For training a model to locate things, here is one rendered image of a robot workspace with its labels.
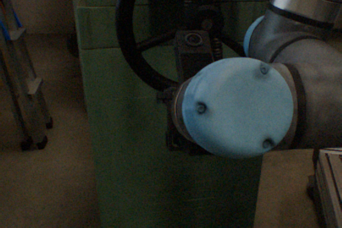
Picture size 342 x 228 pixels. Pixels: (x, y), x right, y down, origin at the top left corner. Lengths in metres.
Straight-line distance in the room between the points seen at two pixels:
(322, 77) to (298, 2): 0.12
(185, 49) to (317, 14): 0.16
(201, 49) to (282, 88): 0.23
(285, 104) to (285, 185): 1.33
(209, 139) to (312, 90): 0.09
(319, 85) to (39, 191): 1.38
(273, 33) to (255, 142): 0.18
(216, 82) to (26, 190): 1.39
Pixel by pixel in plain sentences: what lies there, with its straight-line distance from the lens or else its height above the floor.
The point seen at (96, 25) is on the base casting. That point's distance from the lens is 0.81.
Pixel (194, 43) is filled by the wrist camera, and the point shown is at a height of 0.82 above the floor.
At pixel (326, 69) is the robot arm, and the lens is 0.33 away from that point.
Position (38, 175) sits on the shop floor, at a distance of 1.68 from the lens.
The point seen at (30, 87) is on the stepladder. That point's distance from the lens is 1.80.
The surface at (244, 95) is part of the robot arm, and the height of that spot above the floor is 0.86.
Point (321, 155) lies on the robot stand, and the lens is 1.40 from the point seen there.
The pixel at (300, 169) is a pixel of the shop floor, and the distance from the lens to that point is 1.71.
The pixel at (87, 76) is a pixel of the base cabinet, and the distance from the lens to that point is 0.85.
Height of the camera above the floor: 0.98
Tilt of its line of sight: 27 degrees down
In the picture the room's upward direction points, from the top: straight up
